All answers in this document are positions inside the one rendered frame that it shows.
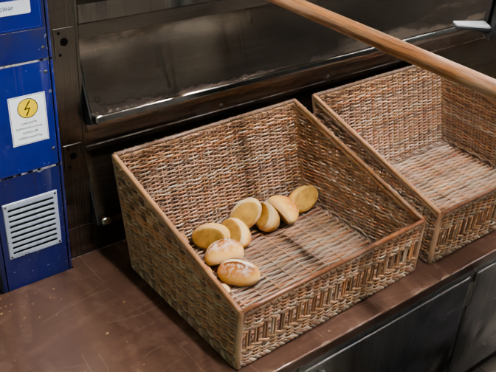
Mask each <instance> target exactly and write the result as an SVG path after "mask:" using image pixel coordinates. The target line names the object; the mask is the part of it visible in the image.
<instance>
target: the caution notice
mask: <svg viewBox="0 0 496 372"><path fill-rule="evenodd" d="M7 103H8V109H9V115H10V125H11V131H12V137H13V147H18V146H20V145H26V144H29V143H32V142H37V141H40V140H45V139H49V129H48V122H47V108H46V101H45V93H44V92H38V93H34V94H28V95H24V96H20V97H14V98H10V99H7Z"/></svg>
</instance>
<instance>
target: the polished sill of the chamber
mask: <svg viewBox="0 0 496 372"><path fill-rule="evenodd" d="M210 1H218V0H76V6H77V23H78V24H84V23H89V22H93V21H101V20H106V19H110V18H119V17H123V16H131V15H136V14H140V13H149V12H153V11H158V10H166V9H170V8H175V7H184V6H188V5H193V4H201V3H205V2H210Z"/></svg>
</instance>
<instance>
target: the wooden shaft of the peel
mask: <svg viewBox="0 0 496 372"><path fill-rule="evenodd" d="M267 1H269V2H272V3H273V4H276V5H278V6H280V7H283V8H285V9H287V10H290V11H292V12H293V13H297V14H298V15H301V16H303V17H305V18H308V19H310V20H312V21H315V22H317V23H319V24H322V25H324V26H326V27H328V28H331V29H333V30H336V31H337V32H340V33H342V34H344V35H347V36H349V37H351V38H354V39H356V40H358V41H361V42H362V43H365V44H367V45H369V46H372V47H374V48H377V49H379V50H381V51H383V52H386V53H388V54H390V55H392V56H395V57H397V58H400V59H402V60H403V61H407V62H408V63H411V64H413V65H415V66H418V67H420V68H422V69H425V70H427V71H429V72H432V73H433V74H436V75H438V76H441V77H443V78H445V79H447V80H450V81H452V82H454V83H457V84H459V85H461V86H464V87H466V88H468V89H471V90H472V91H474V92H477V93H479V94H482V95H484V96H486V97H489V98H491V99H493V100H496V79H494V78H492V77H489V76H487V75H484V74H482V73H480V72H476V71H475V70H472V69H470V68H467V67H465V66H462V65H460V64H458V63H455V62H453V61H450V60H448V59H446V58H442V57H441V56H439V55H436V54H433V53H431V52H428V51H427V50H424V49H421V48H419V47H417V46H414V45H412V44H409V43H407V42H405V41H402V40H399V39H398V38H394V37H393V36H390V35H387V34H385V33H383V32H380V31H378V30H375V29H373V28H371V27H368V26H365V25H364V24H360V23H359V22H356V21H354V20H351V19H349V18H346V17H344V16H342V15H339V14H337V13H334V12H332V11H330V10H327V9H325V8H322V7H320V6H317V5H316V4H312V3H311V2H308V1H305V0H267Z"/></svg>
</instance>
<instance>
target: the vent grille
mask: <svg viewBox="0 0 496 372"><path fill-rule="evenodd" d="M1 208H2V213H3V218H4V228H5V232H6V238H7V247H8V252H9V257H10V260H12V259H14V258H18V257H21V256H23V255H26V254H29V253H31V252H35V251H38V250H40V249H43V248H46V247H50V246H52V245H55V244H58V243H60V242H62V240H61V226H60V219H59V212H58V197H57V190H52V191H50V192H46V193H42V194H39V195H37V196H32V197H29V198H27V199H22V200H20V201H15V202H13V203H10V204H6V205H3V206H1Z"/></svg>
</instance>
